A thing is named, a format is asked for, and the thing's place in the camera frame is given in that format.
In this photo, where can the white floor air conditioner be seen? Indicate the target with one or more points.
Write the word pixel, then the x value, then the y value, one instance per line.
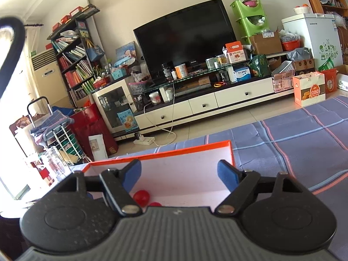
pixel 50 78

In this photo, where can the white paper bag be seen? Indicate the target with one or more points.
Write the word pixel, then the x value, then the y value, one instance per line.
pixel 97 148

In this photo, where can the orange gift bag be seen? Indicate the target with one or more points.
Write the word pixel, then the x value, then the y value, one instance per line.
pixel 308 91

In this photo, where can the white bowl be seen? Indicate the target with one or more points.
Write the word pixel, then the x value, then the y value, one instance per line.
pixel 301 10

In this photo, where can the brown cardboard box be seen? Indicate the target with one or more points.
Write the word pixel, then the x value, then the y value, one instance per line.
pixel 265 43

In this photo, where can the brown printed carton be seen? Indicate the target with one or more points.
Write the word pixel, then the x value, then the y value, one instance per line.
pixel 304 66

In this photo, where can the teal plastic basket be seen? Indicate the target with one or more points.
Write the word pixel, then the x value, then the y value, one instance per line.
pixel 119 74

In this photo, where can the clear glass mug jar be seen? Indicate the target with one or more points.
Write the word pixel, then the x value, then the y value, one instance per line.
pixel 54 164

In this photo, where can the blue white box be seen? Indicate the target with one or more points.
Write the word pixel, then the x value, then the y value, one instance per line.
pixel 242 74

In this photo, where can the dark red paper bag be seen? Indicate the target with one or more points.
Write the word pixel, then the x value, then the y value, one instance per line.
pixel 92 122

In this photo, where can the red round fruit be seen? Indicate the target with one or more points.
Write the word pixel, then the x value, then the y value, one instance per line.
pixel 155 204
pixel 141 198

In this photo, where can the white power strip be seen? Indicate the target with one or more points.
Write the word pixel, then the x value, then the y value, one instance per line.
pixel 144 140

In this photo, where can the white chest freezer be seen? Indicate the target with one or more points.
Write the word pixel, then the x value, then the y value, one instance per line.
pixel 312 38

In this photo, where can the blue checkered tablecloth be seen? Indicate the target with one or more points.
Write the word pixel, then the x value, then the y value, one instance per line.
pixel 285 152

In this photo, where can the orange cardboard box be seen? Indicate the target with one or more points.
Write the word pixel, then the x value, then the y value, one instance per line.
pixel 176 176

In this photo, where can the pink patterned box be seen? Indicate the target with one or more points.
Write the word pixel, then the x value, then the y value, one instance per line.
pixel 282 83

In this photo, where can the pink plastic basket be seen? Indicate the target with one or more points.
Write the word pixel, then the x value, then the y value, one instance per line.
pixel 137 86

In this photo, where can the green snack bag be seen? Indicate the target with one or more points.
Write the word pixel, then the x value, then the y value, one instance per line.
pixel 259 65

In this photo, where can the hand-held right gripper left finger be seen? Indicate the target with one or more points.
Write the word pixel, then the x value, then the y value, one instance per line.
pixel 132 175

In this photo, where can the white glass display cabinet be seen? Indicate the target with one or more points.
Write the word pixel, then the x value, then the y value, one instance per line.
pixel 114 108

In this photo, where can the white TV cabinet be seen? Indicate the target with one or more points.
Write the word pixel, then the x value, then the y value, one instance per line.
pixel 236 96

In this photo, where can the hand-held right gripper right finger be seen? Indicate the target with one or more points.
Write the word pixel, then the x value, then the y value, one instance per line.
pixel 228 176

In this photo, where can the orange white medicine box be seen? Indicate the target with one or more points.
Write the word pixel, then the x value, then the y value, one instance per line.
pixel 235 52

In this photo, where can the green stacking bins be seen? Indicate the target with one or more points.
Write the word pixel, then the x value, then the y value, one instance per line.
pixel 250 21

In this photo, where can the red gift bag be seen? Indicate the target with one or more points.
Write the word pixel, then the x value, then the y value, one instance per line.
pixel 329 81

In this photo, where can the black television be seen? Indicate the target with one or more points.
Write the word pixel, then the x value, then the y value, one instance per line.
pixel 185 38

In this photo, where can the dark bookshelf with books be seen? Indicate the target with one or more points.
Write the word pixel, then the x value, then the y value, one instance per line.
pixel 76 59

